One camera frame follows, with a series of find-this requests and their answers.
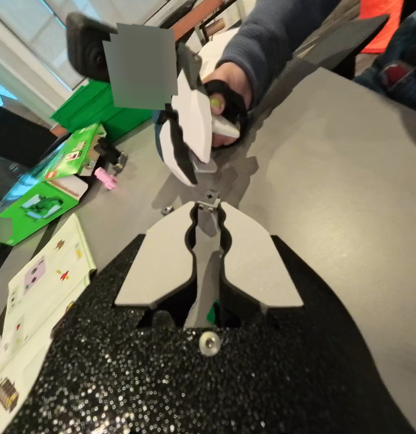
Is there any black case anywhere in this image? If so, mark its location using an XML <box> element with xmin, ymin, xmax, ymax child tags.
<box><xmin>0</xmin><ymin>101</ymin><xmax>58</xmax><ymax>171</ymax></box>

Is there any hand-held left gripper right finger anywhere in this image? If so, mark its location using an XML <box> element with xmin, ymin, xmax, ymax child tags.
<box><xmin>219</xmin><ymin>202</ymin><xmax>304</xmax><ymax>313</ymax></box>

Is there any person's right forearm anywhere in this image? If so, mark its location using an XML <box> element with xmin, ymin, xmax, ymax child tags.
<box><xmin>216</xmin><ymin>0</ymin><xmax>343</xmax><ymax>93</ymax></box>

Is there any pale green instruction booklet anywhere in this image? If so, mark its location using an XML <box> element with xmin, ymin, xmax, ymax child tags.
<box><xmin>0</xmin><ymin>213</ymin><xmax>97</xmax><ymax>428</ymax></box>

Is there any small grey bracket brick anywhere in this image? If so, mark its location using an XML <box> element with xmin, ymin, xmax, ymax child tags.
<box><xmin>196</xmin><ymin>189</ymin><xmax>223</xmax><ymax>213</ymax></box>

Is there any green storage bin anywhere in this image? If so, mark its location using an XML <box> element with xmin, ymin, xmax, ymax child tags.
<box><xmin>50</xmin><ymin>79</ymin><xmax>155</xmax><ymax>144</ymax></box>

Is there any green toy box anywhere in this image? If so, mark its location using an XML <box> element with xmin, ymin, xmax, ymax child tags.
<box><xmin>0</xmin><ymin>121</ymin><xmax>109</xmax><ymax>247</ymax></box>

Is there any person's leg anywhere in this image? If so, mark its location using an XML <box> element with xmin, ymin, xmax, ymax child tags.
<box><xmin>353</xmin><ymin>6</ymin><xmax>416</xmax><ymax>115</ymax></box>

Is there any dark brown brick figure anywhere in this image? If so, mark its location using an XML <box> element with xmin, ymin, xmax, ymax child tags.
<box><xmin>92</xmin><ymin>137</ymin><xmax>128</xmax><ymax>176</ymax></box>

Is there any orange cloth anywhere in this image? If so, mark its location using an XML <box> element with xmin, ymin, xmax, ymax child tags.
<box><xmin>359</xmin><ymin>0</ymin><xmax>406</xmax><ymax>55</ymax></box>

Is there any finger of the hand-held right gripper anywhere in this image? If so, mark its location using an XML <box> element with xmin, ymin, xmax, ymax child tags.
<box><xmin>171</xmin><ymin>72</ymin><xmax>214</xmax><ymax>164</ymax></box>
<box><xmin>159</xmin><ymin>104</ymin><xmax>199</xmax><ymax>186</ymax></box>

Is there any pink brick figure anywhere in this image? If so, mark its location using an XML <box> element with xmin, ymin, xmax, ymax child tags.
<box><xmin>94</xmin><ymin>167</ymin><xmax>120</xmax><ymax>191</ymax></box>

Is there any small green brick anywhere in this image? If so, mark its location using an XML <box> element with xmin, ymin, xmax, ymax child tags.
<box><xmin>207</xmin><ymin>301</ymin><xmax>221</xmax><ymax>327</ymax></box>

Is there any brown wooden frame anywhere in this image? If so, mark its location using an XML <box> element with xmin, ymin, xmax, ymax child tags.
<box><xmin>160</xmin><ymin>0</ymin><xmax>245</xmax><ymax>45</ymax></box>

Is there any grey desk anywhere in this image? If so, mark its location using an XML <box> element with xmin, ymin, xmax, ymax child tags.
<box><xmin>0</xmin><ymin>66</ymin><xmax>416</xmax><ymax>434</ymax></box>

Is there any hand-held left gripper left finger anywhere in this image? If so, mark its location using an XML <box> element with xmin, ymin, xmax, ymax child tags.
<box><xmin>114</xmin><ymin>201</ymin><xmax>197</xmax><ymax>310</ymax></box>

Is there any person's right hand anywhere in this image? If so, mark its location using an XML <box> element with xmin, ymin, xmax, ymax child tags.
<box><xmin>203</xmin><ymin>62</ymin><xmax>253</xmax><ymax>148</ymax></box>

